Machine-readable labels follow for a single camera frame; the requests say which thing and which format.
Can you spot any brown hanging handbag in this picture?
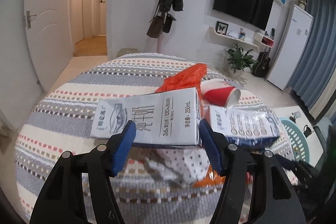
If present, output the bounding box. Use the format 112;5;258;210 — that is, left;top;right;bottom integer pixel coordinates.
147;4;164;38

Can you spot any blue grey curtain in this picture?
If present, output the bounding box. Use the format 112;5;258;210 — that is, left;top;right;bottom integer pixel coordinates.
288;0;335;111

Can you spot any black mug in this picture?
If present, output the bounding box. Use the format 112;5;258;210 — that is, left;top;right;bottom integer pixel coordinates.
303;124;313;138

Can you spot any white room door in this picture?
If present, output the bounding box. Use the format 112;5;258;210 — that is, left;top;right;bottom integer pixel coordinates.
23;0;73;92

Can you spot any orange snack wrapper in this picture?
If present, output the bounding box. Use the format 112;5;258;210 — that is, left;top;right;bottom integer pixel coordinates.
192;165;226;188

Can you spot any black hanging bag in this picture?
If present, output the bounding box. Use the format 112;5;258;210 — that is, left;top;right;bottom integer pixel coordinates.
162;13;176;34

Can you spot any green potted plant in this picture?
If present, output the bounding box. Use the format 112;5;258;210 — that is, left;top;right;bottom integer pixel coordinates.
224;43;256;74

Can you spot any orange plastic bag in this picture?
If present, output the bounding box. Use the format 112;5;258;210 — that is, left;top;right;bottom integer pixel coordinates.
155;63;207;95

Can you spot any light blue plastic basket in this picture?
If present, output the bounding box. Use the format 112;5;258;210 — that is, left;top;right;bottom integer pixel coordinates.
280;118;310;164

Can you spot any red white cube shelf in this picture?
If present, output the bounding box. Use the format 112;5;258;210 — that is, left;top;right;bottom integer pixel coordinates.
253;32;274;48

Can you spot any framed butterfly picture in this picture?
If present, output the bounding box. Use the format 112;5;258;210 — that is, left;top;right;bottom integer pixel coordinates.
215;21;228;35

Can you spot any red white paper cup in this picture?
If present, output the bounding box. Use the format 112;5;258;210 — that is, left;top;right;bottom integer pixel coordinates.
201;79;241;108

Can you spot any white patterned paper wrapper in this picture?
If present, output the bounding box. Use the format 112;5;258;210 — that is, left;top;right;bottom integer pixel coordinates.
145;148;210;186

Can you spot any white curved wall shelf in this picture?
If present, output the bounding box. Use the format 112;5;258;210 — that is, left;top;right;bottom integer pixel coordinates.
209;27;259;52

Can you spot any white refrigerator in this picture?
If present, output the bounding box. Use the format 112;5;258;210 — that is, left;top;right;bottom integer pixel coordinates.
266;5;313;90

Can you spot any phone stand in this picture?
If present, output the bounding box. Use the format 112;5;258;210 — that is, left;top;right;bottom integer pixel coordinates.
289;111;301;123

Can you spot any grey white milk carton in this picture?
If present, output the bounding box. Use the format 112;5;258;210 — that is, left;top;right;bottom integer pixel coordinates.
90;88;201;149

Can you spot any small figurine on shelf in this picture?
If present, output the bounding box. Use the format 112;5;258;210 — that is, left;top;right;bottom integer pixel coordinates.
238;28;246;40

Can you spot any black acoustic guitar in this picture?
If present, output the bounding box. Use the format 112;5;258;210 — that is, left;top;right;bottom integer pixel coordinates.
252;48;270;78

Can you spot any blue white milk carton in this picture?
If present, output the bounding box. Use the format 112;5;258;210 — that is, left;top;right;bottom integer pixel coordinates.
206;105;280;148

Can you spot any striped woven bedspread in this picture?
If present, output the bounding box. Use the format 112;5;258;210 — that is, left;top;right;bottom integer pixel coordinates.
14;52;300;224

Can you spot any black wall television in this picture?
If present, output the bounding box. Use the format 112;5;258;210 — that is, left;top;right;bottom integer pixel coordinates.
213;0;273;31

